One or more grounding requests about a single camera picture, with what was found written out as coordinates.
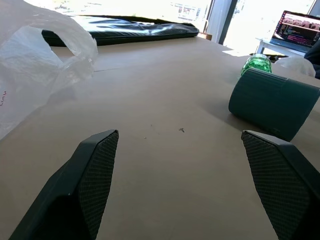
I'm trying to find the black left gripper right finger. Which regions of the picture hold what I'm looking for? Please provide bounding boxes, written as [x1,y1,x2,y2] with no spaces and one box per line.
[240,129,320,240]

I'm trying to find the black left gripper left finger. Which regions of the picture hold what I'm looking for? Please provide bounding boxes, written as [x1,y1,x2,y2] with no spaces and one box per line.
[8,129,120,240]

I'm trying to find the dark green ribbed cylinder container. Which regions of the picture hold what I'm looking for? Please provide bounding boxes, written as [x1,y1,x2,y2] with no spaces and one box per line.
[228,68,320,142]

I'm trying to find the crumpled clear plastic bag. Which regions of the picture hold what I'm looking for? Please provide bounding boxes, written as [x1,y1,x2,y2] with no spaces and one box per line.
[274,55,317,77]

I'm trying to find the green plastic bottle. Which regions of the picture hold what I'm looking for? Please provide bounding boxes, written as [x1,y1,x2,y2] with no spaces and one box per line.
[240,53,273,76]

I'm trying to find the translucent white plastic bag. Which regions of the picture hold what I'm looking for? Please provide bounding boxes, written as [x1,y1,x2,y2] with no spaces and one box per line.
[0,0,99,141]

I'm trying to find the white side table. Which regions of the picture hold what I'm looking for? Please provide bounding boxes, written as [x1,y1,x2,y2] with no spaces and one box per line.
[255,37,310,57]

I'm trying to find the open laptop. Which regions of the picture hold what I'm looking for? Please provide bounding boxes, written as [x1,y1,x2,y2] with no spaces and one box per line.
[270,10,320,49]

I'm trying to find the long black bag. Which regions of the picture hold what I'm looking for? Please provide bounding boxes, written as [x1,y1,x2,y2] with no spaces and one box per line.
[41,14,200,47]

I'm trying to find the dark window pillar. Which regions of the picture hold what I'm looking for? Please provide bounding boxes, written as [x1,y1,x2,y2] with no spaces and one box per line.
[206,0,238,45]

